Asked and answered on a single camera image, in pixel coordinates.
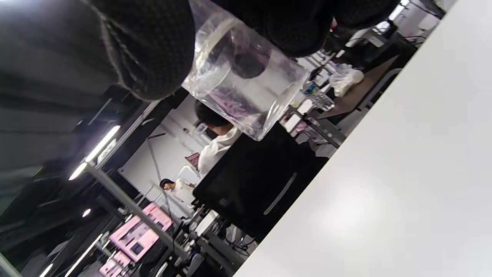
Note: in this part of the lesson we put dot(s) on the clear plastic bag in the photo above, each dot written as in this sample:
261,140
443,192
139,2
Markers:
346,79

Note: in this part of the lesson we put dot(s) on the brown side table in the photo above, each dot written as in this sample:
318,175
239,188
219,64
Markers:
365,84

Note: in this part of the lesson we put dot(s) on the person's right hand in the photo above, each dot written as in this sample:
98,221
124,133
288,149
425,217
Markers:
153,46

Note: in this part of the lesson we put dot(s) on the clear conical bottle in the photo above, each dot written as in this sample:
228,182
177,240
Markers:
250,96

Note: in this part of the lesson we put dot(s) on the black mesh office chair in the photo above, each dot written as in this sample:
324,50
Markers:
250,184

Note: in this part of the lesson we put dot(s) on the plastic water bottle green cap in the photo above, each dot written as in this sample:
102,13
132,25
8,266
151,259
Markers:
317,96

